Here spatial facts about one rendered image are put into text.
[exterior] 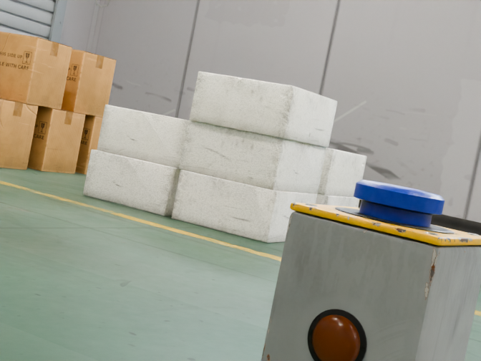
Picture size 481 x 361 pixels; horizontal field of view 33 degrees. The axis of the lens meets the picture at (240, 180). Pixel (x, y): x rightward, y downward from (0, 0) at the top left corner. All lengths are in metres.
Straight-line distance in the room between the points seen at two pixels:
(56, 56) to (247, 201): 1.45
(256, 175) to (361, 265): 2.49
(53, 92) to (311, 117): 1.45
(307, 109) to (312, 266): 2.56
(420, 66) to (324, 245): 5.44
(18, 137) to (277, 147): 1.43
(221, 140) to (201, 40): 3.71
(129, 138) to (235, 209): 0.54
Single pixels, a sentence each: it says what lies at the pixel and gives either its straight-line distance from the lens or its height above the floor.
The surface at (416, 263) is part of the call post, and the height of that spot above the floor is 0.30.
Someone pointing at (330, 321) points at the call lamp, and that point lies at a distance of 0.35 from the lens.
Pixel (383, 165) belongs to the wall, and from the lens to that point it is 5.78.
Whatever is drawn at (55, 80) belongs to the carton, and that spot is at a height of 0.43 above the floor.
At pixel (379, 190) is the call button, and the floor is 0.33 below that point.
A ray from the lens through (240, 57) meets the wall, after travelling 6.36.
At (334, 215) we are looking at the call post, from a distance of 0.35.
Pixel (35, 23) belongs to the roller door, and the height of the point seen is 0.89.
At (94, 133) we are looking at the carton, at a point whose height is 0.21.
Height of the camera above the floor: 0.34
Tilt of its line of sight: 3 degrees down
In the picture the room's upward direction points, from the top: 11 degrees clockwise
